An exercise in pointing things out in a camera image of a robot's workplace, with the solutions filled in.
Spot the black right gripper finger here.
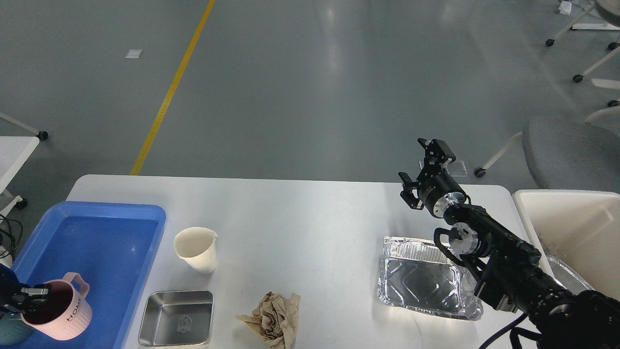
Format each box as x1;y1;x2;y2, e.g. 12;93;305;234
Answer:
417;138;456;179
399;172;424;210

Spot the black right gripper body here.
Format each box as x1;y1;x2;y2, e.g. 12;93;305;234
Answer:
417;172;467;217

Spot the pink mug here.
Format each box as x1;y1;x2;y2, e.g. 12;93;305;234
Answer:
21;272;93;341

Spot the steel square tray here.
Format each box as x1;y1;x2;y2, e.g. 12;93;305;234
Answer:
138;289;214;349

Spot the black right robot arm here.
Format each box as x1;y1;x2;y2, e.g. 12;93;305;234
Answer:
398;138;620;349

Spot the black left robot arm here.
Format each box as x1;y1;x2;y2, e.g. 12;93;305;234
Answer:
0;265;51;316

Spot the teal mug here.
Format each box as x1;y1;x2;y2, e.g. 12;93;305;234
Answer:
0;313;35;346

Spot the aluminium foil tray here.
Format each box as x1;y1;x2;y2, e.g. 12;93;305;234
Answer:
376;236;483;321

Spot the blue plastic tray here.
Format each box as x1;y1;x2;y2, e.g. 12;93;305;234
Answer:
13;201;166;349

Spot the grey office chair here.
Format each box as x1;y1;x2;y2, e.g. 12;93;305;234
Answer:
474;117;620;193

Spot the white side table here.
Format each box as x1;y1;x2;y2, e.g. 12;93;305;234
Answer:
0;136;40;216

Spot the beige plastic bin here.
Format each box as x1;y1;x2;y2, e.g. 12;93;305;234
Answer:
513;190;620;300

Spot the foil tray in bin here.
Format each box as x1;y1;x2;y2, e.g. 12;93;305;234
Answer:
546;254;594;295

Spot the white chair left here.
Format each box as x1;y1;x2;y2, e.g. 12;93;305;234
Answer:
0;112;49;141

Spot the white chair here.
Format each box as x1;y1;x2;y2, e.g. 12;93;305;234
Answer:
0;112;49;141
544;0;619;108

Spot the white paper cup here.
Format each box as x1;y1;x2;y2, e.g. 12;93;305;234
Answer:
173;227;218;274

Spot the crumpled brown paper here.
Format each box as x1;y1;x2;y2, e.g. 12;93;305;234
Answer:
235;291;301;349

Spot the white chair top right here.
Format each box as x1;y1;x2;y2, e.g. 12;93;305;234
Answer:
544;0;619;108

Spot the white floor tag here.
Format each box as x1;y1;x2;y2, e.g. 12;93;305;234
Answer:
124;49;144;59

